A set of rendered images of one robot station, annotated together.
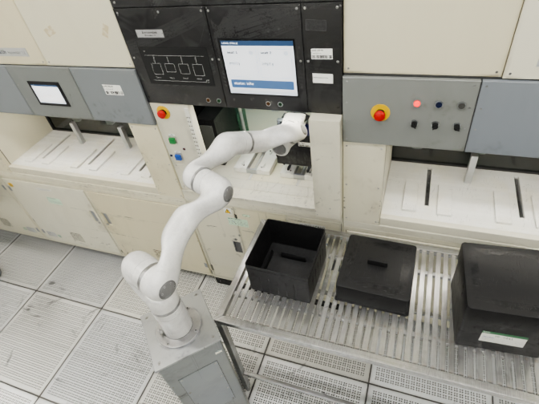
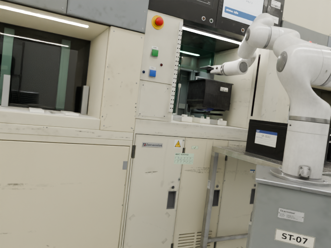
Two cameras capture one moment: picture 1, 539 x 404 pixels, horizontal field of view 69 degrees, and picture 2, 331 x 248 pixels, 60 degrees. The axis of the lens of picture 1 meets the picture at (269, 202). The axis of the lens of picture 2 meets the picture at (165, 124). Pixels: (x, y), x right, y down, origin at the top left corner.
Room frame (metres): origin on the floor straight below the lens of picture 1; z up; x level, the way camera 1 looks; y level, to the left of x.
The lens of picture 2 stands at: (0.70, 1.48, 0.93)
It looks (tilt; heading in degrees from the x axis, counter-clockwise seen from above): 3 degrees down; 307
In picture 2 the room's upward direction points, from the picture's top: 7 degrees clockwise
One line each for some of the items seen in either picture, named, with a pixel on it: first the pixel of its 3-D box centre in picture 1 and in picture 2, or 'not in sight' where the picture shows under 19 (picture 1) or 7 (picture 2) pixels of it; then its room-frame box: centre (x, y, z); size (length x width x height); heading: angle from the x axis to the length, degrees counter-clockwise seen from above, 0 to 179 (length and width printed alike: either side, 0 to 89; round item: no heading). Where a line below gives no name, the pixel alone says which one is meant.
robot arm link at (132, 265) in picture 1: (149, 280); (304, 83); (0.92, 0.49, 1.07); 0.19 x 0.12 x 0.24; 43
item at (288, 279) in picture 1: (287, 259); (285, 140); (1.08, -0.03, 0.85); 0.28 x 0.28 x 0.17; 62
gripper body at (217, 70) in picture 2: (293, 123); (221, 70); (1.57, -0.17, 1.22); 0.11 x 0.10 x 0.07; 154
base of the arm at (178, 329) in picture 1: (172, 315); (304, 150); (0.90, 0.47, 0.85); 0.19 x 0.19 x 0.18
